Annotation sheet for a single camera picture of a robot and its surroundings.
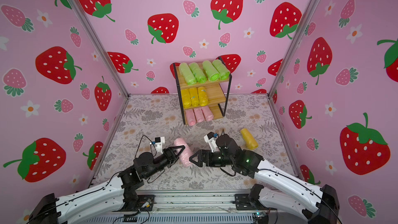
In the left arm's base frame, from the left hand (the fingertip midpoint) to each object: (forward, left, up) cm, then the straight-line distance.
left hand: (185, 148), depth 71 cm
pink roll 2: (+32, -5, -16) cm, 36 cm away
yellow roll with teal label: (+34, -8, +1) cm, 35 cm away
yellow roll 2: (+35, -2, +1) cm, 35 cm away
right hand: (-5, -5, 0) cm, 7 cm away
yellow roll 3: (+15, -36, -18) cm, 43 cm away
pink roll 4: (-3, -1, -1) cm, 3 cm away
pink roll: (+29, +1, -14) cm, 33 cm away
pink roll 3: (+33, -11, -15) cm, 38 cm away
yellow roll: (+32, +2, +1) cm, 32 cm away
